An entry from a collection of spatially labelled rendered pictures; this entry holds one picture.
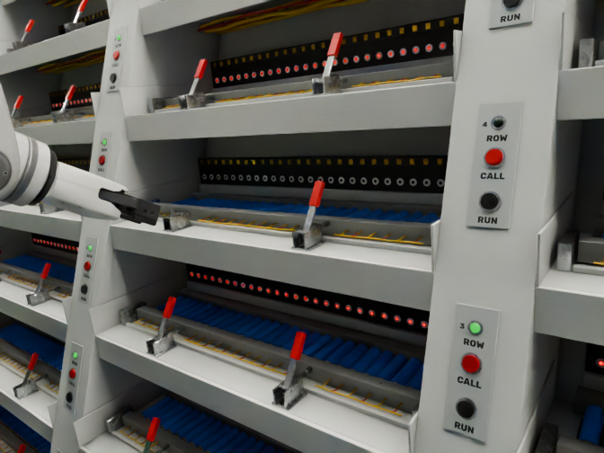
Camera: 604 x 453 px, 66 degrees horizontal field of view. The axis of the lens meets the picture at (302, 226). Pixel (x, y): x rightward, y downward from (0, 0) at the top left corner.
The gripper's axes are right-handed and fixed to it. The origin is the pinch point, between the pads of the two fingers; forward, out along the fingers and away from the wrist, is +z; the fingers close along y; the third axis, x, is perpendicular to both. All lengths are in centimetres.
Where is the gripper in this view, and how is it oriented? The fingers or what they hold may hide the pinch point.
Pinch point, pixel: (138, 211)
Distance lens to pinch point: 74.9
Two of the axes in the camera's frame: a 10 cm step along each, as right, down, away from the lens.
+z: 5.6, 2.6, 7.8
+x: 2.2, -9.6, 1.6
